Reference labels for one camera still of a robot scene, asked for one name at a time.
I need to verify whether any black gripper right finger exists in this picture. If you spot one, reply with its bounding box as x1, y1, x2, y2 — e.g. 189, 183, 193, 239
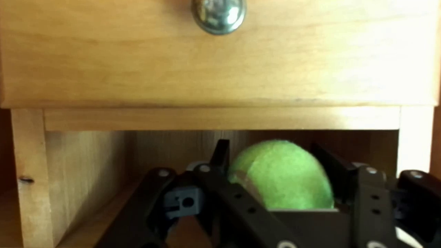
311, 143, 441, 248

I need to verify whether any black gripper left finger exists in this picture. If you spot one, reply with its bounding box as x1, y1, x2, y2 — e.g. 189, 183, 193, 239
95, 137, 296, 248

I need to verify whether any green tennis ball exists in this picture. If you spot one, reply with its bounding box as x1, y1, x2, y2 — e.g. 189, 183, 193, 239
227, 139, 336, 212

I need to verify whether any wooden roll-top desk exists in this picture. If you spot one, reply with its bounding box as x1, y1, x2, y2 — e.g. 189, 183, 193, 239
0, 0, 441, 248

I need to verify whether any wooden drawer with metal knob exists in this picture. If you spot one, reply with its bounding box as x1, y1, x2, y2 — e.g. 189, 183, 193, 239
0, 0, 441, 110

